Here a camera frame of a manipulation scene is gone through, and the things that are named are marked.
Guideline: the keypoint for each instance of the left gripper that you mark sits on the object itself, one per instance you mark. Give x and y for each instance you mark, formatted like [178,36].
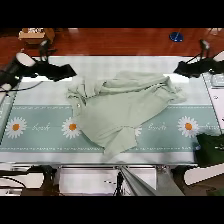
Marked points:
[59,71]

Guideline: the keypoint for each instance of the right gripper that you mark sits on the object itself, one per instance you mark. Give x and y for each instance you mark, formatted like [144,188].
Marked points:
[188,69]

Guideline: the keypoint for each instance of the pale green shirt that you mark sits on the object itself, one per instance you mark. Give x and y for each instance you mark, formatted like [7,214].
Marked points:
[116,110]

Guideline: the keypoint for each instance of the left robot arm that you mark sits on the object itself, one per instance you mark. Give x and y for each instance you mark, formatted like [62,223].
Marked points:
[13,68]

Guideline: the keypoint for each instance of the blue round object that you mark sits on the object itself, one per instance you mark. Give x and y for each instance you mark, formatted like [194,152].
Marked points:
[176,36]

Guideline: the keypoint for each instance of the cardboard box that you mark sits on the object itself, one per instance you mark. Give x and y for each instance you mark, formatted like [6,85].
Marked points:
[35,35]

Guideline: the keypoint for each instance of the dark green garment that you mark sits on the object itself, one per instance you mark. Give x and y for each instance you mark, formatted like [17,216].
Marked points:
[211,148]

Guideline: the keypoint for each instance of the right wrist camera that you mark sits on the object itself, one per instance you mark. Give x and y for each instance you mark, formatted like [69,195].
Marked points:
[204,44]

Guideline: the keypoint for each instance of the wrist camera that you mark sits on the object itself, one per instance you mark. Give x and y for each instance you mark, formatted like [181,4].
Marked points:
[204,44]
[43,45]

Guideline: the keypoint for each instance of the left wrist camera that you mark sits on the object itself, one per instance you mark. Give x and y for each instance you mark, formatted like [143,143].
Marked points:
[43,45]

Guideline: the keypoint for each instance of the silver frame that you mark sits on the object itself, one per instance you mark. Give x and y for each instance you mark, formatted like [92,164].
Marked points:
[140,181]

